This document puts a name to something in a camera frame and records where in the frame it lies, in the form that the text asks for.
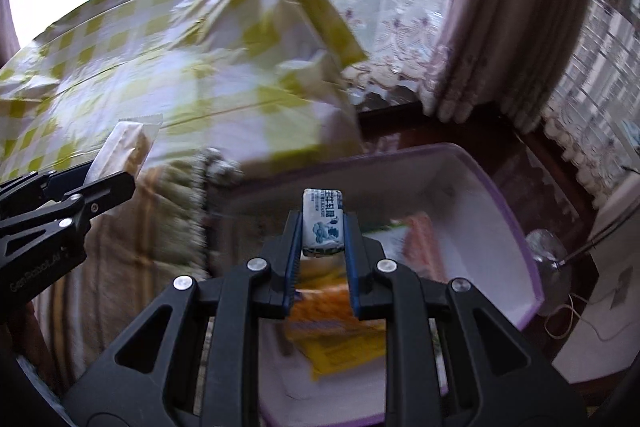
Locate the striped towel cushion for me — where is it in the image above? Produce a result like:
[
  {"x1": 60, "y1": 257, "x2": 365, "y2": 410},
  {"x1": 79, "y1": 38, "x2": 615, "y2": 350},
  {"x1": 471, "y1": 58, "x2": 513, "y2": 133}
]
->
[{"x1": 30, "y1": 149, "x2": 241, "y2": 398}]

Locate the silver stand with round base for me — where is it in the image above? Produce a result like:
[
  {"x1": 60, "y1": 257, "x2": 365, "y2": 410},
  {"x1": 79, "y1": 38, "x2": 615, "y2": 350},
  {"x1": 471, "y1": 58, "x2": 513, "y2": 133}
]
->
[{"x1": 525, "y1": 202, "x2": 640, "y2": 315}]

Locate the green white snack packet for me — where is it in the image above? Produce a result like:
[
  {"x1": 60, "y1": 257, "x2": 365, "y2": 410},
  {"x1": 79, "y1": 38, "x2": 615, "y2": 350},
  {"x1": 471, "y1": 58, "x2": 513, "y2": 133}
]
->
[{"x1": 372, "y1": 219, "x2": 416, "y2": 258}]

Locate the grey wall socket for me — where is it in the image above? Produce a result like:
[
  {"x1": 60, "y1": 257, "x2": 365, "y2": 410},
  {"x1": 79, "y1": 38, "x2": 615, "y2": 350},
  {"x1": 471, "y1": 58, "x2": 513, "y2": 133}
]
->
[{"x1": 611, "y1": 271, "x2": 635, "y2": 305}]

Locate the clear cream cracker packet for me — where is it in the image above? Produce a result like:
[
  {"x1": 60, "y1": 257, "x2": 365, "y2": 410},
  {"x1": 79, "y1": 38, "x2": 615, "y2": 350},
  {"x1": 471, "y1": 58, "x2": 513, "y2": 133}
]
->
[{"x1": 82, "y1": 121, "x2": 163, "y2": 188}]

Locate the beige patterned heavy curtain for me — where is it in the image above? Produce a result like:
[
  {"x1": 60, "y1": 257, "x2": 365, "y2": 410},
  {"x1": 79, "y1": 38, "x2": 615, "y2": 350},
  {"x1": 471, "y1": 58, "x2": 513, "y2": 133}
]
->
[{"x1": 420, "y1": 0, "x2": 601, "y2": 122}]

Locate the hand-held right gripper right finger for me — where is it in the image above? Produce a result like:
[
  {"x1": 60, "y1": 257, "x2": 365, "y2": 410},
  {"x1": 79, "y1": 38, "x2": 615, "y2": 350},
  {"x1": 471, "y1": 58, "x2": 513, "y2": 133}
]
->
[{"x1": 342, "y1": 212, "x2": 588, "y2": 427}]

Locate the yellow checked tablecloth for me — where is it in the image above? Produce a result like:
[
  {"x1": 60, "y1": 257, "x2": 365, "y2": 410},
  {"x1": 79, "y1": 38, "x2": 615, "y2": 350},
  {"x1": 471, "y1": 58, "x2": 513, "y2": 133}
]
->
[{"x1": 0, "y1": 0, "x2": 368, "y2": 188}]

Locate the purple rimmed white box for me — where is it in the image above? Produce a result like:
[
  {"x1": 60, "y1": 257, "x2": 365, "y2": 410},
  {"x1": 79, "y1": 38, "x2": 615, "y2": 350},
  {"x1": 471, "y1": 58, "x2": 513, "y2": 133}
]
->
[{"x1": 210, "y1": 143, "x2": 546, "y2": 427}]

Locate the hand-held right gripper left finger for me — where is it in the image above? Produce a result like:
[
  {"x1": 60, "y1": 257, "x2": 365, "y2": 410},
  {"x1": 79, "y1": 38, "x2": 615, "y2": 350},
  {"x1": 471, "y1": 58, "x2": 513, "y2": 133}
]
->
[{"x1": 60, "y1": 207, "x2": 307, "y2": 427}]

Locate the small white blue candy pack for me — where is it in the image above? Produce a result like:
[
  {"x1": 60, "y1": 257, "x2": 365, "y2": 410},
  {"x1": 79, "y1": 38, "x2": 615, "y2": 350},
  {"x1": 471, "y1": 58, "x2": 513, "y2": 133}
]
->
[{"x1": 300, "y1": 188, "x2": 347, "y2": 258}]

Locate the white cable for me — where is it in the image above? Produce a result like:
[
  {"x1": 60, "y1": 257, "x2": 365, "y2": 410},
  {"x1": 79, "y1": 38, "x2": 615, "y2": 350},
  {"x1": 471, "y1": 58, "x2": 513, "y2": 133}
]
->
[{"x1": 544, "y1": 292, "x2": 621, "y2": 343}]

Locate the yellow snack packet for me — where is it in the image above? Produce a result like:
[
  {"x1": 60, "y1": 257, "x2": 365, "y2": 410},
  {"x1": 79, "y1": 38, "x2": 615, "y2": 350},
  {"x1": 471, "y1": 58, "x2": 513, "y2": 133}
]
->
[
  {"x1": 300, "y1": 322, "x2": 388, "y2": 383},
  {"x1": 290, "y1": 284, "x2": 353, "y2": 328}
]

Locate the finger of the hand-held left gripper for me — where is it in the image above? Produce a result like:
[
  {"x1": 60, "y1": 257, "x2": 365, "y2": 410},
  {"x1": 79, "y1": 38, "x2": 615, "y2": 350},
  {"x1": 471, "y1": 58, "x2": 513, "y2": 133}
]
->
[
  {"x1": 52, "y1": 172, "x2": 137, "y2": 233},
  {"x1": 0, "y1": 164, "x2": 98, "y2": 212}
]

